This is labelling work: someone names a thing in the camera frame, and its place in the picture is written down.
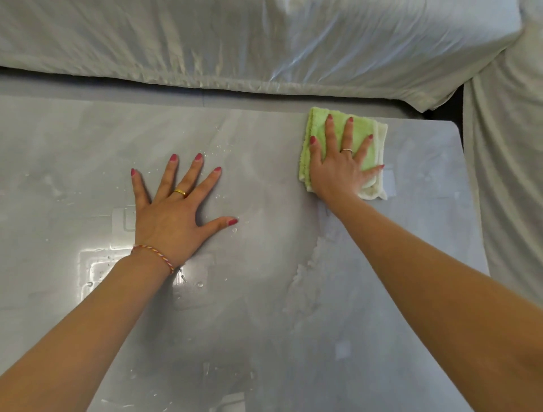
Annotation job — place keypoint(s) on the person's right forearm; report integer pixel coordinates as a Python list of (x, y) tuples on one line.
[(441, 293)]

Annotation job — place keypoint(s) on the person's left thumb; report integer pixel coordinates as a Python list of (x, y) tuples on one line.
[(218, 225)]

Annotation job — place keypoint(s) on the person's right little finger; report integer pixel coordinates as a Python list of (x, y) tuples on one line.
[(373, 172)]

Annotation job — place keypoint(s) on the person's left forearm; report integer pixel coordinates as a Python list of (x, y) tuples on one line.
[(80, 327)]

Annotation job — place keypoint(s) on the person's left little finger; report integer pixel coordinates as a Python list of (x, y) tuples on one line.
[(140, 186)]

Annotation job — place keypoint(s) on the person's left hand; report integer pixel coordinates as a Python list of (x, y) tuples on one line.
[(167, 225)]

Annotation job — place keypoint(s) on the person's right hand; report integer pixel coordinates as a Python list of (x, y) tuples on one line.
[(335, 178)]

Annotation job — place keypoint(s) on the green and white cleaning cloth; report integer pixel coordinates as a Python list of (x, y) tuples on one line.
[(360, 140)]

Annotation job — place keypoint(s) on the person's right thumb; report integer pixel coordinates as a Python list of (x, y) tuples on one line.
[(315, 155)]

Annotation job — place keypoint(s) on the person's left middle finger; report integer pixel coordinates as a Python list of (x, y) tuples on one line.
[(186, 176)]

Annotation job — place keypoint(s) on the white covered sofa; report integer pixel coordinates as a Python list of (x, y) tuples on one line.
[(297, 46)]

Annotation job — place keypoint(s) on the person's right middle finger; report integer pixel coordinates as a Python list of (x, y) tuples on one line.
[(348, 136)]

